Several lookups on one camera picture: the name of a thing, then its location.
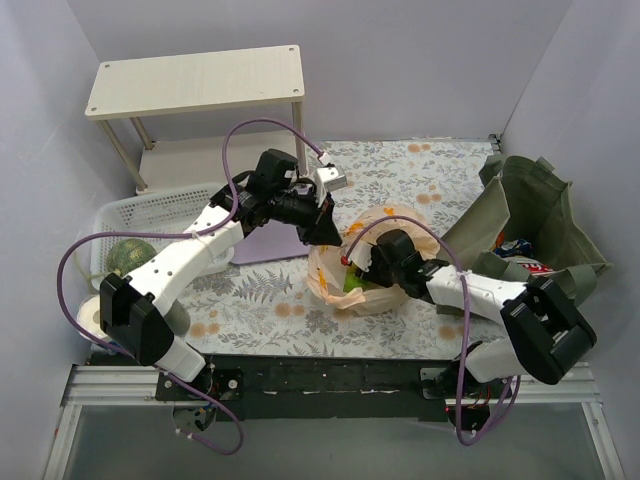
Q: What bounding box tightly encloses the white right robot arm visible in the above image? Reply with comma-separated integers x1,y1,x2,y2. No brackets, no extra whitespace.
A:
347,229,597,398

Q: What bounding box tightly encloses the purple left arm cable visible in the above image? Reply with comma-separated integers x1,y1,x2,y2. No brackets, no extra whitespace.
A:
55,117,334,456

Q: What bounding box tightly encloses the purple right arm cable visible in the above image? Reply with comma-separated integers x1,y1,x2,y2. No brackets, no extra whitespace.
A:
342,214,521,446

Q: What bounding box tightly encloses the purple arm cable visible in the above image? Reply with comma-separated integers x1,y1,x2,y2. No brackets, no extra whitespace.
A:
55,117,334,456
342,214,521,446

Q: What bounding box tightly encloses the white two-tier shelf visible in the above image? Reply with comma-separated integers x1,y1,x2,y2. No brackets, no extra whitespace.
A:
85,45,305,194

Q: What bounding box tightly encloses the aluminium frame rail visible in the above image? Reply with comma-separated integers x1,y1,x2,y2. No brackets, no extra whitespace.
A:
42,363,176,480

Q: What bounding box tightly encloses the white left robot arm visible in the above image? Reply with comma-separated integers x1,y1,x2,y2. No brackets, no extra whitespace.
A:
100,149,347,400

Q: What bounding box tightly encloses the white paper towel roll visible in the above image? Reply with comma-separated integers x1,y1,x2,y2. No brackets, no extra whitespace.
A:
76,295,116,346

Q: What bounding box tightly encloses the green canvas tote bag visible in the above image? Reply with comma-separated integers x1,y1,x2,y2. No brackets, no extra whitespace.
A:
443,155,611,306

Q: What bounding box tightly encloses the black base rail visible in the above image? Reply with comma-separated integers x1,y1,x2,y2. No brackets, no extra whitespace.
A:
84,352,506,431

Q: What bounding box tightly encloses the orange plastic grocery bag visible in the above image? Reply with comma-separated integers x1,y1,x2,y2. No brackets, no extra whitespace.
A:
306,204,427,315

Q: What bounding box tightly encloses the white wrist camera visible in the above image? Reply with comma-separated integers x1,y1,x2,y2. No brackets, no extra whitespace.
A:
346,241,372,271
312,166,348,204

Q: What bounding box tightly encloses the floral patterned table mat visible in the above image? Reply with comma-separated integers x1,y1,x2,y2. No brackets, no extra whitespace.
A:
179,139,493,360

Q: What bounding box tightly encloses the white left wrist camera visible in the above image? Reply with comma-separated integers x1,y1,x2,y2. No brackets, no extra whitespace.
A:
312,166,348,204

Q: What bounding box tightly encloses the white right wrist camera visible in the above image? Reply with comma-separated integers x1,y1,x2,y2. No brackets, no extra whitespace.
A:
346,241,372,271

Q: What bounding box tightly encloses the colourful snack packet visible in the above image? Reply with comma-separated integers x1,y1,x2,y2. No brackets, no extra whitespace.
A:
493,239,554,277

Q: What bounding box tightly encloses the green melon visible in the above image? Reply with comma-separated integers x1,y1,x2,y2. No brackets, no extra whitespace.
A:
106,238,157,277

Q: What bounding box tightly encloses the white perforated plastic basket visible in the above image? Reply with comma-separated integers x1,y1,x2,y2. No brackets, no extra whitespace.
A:
90,182,235,290

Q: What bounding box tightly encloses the purple plastic tray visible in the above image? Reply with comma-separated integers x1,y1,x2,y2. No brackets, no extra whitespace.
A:
227,194,311,265

